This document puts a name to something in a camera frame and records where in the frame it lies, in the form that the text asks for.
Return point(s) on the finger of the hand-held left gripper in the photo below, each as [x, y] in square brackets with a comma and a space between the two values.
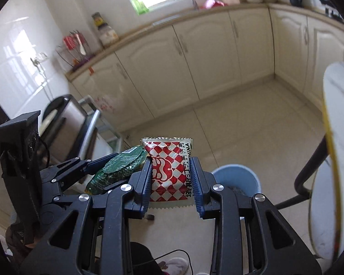
[66, 196]
[74, 167]

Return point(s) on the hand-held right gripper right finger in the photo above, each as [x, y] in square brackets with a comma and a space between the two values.
[197, 189]

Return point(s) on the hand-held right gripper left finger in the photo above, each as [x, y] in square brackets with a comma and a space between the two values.
[146, 183]

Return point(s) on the red white checkered snack packet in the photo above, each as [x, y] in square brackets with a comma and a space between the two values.
[169, 172]

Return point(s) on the green snack packet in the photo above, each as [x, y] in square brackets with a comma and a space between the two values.
[117, 166]

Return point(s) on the blue trash bin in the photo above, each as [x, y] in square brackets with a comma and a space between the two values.
[240, 177]

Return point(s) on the small black floor object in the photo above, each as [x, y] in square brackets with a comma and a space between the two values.
[150, 217]

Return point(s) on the black metal chair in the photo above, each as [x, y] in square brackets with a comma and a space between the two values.
[86, 129]

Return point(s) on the person's leg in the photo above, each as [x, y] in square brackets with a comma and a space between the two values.
[143, 259]

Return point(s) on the pink slipper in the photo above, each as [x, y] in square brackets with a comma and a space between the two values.
[175, 265]

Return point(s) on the cream base cabinets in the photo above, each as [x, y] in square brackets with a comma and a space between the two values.
[212, 54]

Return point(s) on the large cooking oil bottle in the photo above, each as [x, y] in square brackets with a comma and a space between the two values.
[106, 31]

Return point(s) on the beige kitchen countertop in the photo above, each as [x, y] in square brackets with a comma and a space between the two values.
[132, 33]

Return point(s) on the round marble table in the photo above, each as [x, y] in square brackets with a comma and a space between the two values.
[341, 106]

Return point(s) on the green dish soap bottle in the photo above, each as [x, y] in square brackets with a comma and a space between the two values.
[140, 6]

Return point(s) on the red plastic basin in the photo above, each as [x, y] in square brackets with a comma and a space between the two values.
[215, 3]

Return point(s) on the black glass gas stove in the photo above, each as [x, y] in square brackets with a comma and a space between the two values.
[332, 10]

